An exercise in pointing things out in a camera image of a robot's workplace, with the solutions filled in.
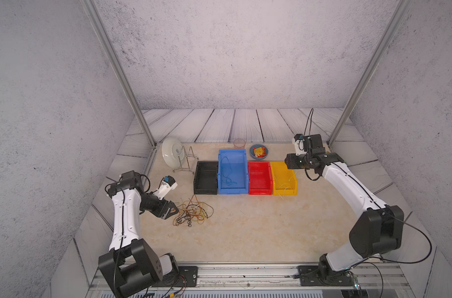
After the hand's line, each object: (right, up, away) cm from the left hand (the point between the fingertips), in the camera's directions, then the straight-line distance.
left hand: (170, 206), depth 78 cm
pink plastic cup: (+31, +29, +46) cm, 62 cm away
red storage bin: (+41, +8, +27) cm, 50 cm away
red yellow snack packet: (+42, +23, +34) cm, 58 cm away
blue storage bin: (+26, +11, +26) cm, 38 cm away
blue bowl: (+37, +23, +36) cm, 57 cm away
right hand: (+52, +19, +8) cm, 57 cm away
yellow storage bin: (+53, +8, +21) cm, 57 cm away
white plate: (-5, +23, +19) cm, 30 cm away
